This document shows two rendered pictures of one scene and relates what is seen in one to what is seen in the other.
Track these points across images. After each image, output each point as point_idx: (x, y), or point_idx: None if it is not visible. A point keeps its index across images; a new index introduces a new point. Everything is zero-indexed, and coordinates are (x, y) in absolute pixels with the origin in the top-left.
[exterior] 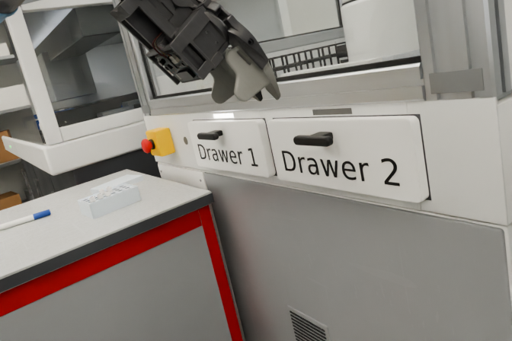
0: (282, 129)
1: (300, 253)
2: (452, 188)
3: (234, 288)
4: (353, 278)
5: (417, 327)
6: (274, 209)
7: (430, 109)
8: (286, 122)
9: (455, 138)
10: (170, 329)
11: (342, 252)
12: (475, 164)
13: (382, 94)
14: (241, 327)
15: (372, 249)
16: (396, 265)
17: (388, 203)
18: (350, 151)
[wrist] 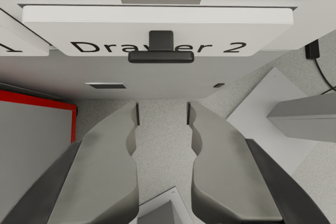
0: (67, 28)
1: (97, 70)
2: (275, 41)
3: (16, 86)
4: (153, 71)
5: (197, 75)
6: (56, 60)
7: (315, 3)
8: (75, 23)
9: (313, 21)
10: (20, 150)
11: (146, 66)
12: (311, 31)
13: None
14: (34, 91)
15: (178, 63)
16: (195, 65)
17: None
18: (193, 40)
